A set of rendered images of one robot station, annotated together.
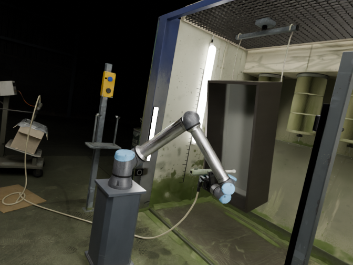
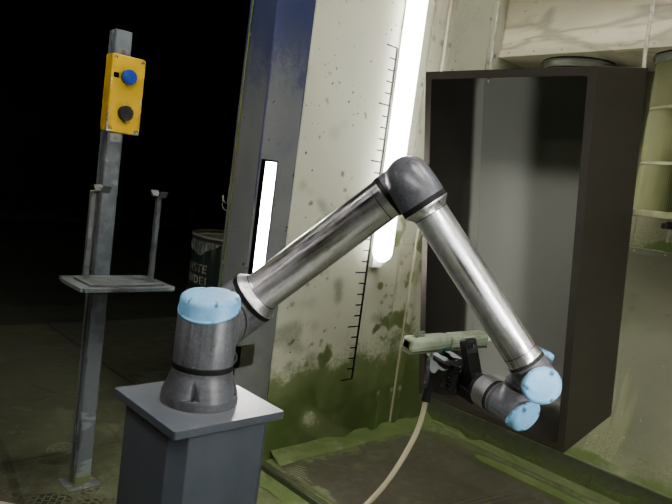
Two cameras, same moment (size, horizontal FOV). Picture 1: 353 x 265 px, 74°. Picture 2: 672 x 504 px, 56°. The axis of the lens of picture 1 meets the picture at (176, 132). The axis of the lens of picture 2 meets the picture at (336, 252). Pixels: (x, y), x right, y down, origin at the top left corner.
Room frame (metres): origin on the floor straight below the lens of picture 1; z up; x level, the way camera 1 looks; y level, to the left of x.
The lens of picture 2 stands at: (0.21, 0.23, 1.21)
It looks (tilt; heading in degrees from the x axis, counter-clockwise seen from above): 6 degrees down; 354
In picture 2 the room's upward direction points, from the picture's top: 8 degrees clockwise
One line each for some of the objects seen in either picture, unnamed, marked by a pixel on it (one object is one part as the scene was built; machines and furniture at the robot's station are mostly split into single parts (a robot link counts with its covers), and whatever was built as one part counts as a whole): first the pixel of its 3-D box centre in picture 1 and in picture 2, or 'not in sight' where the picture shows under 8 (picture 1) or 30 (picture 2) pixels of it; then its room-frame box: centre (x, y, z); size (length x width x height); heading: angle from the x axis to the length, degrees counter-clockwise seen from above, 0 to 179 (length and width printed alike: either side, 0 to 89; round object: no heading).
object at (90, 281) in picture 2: (105, 130); (124, 235); (2.40, 0.73, 0.95); 0.26 x 0.15 x 0.32; 128
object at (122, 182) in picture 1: (121, 179); (201, 380); (1.77, 0.36, 0.69); 0.19 x 0.19 x 0.10
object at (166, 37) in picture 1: (153, 117); (260, 193); (2.76, 0.30, 1.14); 0.18 x 0.18 x 2.29; 38
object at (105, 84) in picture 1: (107, 84); (122, 95); (2.48, 0.80, 1.42); 0.12 x 0.06 x 0.26; 128
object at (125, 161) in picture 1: (124, 161); (208, 325); (1.78, 0.36, 0.83); 0.17 x 0.15 x 0.18; 167
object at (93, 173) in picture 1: (98, 139); (99, 265); (2.53, 0.83, 0.82); 0.06 x 0.06 x 1.64; 38
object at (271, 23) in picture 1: (265, 23); not in sight; (2.40, -0.67, 2.27); 0.14 x 0.14 x 0.05; 38
